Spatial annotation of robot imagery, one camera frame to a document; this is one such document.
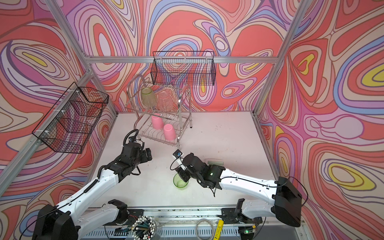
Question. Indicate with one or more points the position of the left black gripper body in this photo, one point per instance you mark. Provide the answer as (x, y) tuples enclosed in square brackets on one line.
[(143, 158)]

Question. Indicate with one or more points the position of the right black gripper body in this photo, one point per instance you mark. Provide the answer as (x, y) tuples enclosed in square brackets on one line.
[(185, 175)]

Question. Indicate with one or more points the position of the green translucent cup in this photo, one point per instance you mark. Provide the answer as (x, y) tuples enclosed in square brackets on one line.
[(179, 183), (148, 97)]

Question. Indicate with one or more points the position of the opaque pink cup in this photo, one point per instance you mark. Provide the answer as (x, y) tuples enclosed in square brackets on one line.
[(169, 132), (157, 122)]

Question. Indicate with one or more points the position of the clear pink cup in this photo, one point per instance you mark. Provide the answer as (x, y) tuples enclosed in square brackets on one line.
[(165, 102)]

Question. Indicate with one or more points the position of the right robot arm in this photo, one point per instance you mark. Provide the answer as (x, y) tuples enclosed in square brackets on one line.
[(273, 198)]

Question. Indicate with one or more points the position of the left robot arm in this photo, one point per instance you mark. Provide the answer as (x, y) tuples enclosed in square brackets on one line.
[(68, 219)]

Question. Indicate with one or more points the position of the steel two-tier dish rack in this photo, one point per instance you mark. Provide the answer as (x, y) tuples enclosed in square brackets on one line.
[(179, 116)]

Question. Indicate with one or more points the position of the pink calculator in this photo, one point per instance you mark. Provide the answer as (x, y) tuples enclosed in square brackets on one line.
[(215, 162)]

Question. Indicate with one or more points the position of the yellow marker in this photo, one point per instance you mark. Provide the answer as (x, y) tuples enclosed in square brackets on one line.
[(219, 229)]

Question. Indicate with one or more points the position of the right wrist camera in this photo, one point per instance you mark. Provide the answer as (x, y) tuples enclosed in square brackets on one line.
[(178, 158)]

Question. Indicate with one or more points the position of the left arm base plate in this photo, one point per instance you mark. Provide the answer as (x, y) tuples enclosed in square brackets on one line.
[(129, 217)]

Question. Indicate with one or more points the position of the black wire basket left wall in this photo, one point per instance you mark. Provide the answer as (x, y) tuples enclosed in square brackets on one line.
[(74, 120)]

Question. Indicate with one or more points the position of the black wire basket wall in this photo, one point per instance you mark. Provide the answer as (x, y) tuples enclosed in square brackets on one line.
[(180, 68), (74, 120)]

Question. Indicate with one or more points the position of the black wire basket back wall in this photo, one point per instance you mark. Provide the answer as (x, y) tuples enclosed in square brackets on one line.
[(180, 68)]

